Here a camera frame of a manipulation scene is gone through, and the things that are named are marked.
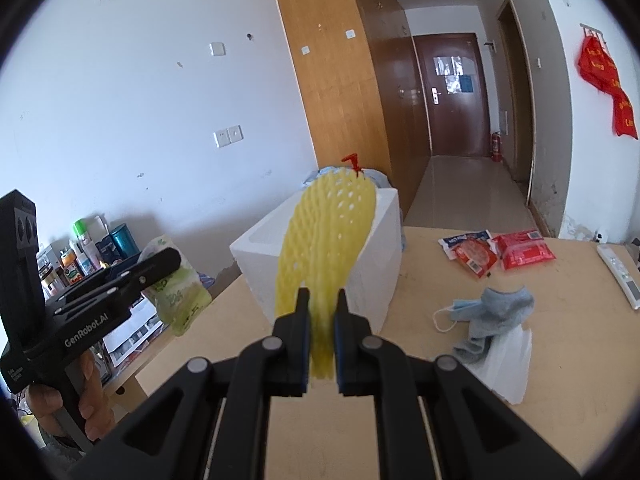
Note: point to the yellow foam fruit net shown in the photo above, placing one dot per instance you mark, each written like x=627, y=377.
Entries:
x=325, y=230

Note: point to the wooden wardrobe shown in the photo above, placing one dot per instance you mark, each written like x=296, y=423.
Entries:
x=330, y=85

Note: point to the white foam box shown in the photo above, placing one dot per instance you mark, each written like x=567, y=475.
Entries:
x=380, y=260

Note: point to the square white wall switch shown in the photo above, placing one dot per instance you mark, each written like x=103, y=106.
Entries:
x=217, y=49

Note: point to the person's left hand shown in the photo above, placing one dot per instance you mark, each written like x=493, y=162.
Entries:
x=95, y=405

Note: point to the red fire extinguisher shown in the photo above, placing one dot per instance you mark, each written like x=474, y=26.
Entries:
x=496, y=146

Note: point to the teal cylindrical can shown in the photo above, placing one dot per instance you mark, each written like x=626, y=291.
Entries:
x=124, y=240

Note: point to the white remote control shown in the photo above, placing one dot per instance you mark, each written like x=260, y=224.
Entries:
x=617, y=272

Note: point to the green plastic packet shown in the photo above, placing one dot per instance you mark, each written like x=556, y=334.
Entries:
x=180, y=295

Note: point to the blue door notice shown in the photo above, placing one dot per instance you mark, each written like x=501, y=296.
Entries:
x=467, y=83

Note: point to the green cap spray can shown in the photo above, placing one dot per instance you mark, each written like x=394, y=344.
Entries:
x=86, y=242

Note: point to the orange label bottle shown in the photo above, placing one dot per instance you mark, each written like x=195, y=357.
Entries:
x=70, y=266

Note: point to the grey blue sock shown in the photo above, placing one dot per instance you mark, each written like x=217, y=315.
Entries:
x=500, y=317

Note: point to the metal wall hook rack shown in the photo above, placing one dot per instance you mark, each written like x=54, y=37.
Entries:
x=592, y=30

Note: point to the dark brown entrance door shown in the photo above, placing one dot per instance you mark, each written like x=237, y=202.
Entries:
x=450, y=125

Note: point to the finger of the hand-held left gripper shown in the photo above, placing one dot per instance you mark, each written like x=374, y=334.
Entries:
x=150, y=267
x=122, y=266

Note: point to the printed paper sheets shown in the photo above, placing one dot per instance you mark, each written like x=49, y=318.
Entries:
x=130, y=340

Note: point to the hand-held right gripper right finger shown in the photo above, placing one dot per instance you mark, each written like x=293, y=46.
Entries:
x=342, y=355

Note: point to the double white wall socket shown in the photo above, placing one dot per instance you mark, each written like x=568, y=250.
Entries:
x=228, y=136

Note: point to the wooden side door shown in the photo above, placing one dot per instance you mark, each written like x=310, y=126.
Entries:
x=517, y=110

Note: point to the white bottle red pump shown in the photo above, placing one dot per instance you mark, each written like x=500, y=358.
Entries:
x=351, y=161

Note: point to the blue face mask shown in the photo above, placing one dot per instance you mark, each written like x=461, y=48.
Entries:
x=462, y=310

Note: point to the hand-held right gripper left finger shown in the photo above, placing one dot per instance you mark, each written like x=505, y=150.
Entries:
x=295, y=355

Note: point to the small black wall bracket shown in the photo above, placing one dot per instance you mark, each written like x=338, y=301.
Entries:
x=490, y=46

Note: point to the red white snack packet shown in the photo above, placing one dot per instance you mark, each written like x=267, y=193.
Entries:
x=467, y=252

